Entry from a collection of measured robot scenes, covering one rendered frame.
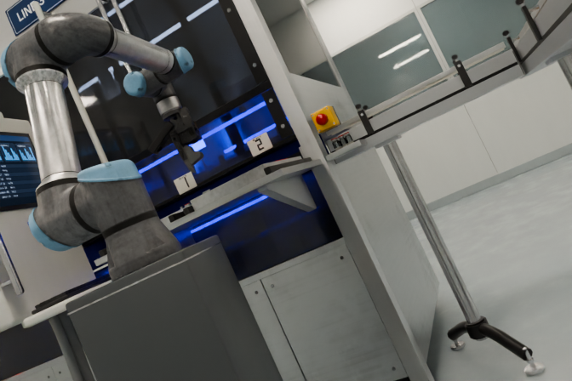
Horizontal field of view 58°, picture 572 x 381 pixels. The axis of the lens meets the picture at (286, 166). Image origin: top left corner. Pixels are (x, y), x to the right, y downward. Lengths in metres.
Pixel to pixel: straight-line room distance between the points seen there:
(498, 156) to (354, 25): 2.29
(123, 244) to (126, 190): 0.11
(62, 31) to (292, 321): 1.22
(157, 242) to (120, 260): 0.08
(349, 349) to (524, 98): 4.82
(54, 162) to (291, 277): 0.98
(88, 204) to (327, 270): 0.98
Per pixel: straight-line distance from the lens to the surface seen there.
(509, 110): 6.32
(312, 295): 1.88
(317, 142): 1.77
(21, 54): 1.36
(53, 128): 1.26
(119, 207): 1.07
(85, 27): 1.32
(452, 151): 6.32
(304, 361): 1.98
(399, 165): 1.87
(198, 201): 1.54
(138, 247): 1.05
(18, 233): 2.01
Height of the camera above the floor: 0.78
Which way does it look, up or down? 4 degrees up
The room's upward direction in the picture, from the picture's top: 25 degrees counter-clockwise
